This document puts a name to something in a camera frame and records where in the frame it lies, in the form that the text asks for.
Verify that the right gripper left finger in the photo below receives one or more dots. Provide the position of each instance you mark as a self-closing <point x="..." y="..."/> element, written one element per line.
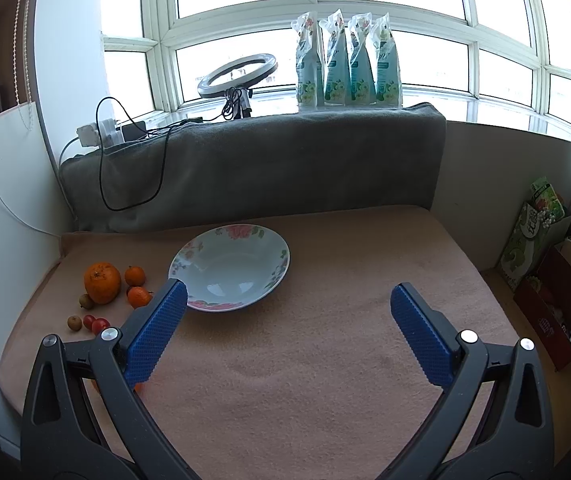
<point x="70" y="431"/>

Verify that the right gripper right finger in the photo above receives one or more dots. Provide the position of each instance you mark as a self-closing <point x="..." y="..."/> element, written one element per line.
<point x="493" y="418"/>

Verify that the oval red cherry tomato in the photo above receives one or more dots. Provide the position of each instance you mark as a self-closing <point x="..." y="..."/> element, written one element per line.
<point x="98" y="325"/>

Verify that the brown longan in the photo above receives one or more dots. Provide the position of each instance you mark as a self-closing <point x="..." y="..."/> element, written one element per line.
<point x="75" y="323"/>
<point x="86" y="302"/>

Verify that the round red cherry tomato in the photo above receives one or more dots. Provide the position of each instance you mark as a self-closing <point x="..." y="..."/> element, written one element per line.
<point x="88" y="320"/>

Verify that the large rough orange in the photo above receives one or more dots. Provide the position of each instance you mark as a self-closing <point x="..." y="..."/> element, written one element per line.
<point x="102" y="282"/>

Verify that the small tangerine with stem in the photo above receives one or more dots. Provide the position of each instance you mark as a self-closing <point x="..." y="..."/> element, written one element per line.
<point x="135" y="276"/>

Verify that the smooth bright orange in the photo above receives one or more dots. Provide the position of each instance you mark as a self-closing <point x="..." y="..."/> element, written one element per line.
<point x="115" y="386"/>

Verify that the brown cardboard box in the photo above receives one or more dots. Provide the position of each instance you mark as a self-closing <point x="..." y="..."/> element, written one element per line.
<point x="544" y="297"/>

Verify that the white power strip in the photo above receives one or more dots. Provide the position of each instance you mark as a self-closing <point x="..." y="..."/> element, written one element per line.
<point x="106" y="133"/>

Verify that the floral white ceramic plate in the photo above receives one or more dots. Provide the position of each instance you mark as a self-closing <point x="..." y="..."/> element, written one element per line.
<point x="231" y="267"/>

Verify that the black power adapter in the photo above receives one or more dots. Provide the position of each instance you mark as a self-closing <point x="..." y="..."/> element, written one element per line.
<point x="134" y="131"/>

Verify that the green printed carton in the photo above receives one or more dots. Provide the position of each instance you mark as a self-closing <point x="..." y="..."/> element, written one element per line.
<point x="542" y="221"/>

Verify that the grey folded blanket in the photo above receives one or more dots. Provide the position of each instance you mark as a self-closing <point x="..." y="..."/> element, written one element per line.
<point x="343" y="158"/>

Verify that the refill pouch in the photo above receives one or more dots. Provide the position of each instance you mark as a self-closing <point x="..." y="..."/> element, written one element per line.
<point x="387" y="84"/>
<point x="360" y="71"/>
<point x="335" y="91"/>
<point x="307" y="62"/>

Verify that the ring light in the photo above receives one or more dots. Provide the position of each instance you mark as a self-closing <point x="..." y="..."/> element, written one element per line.
<point x="235" y="82"/>

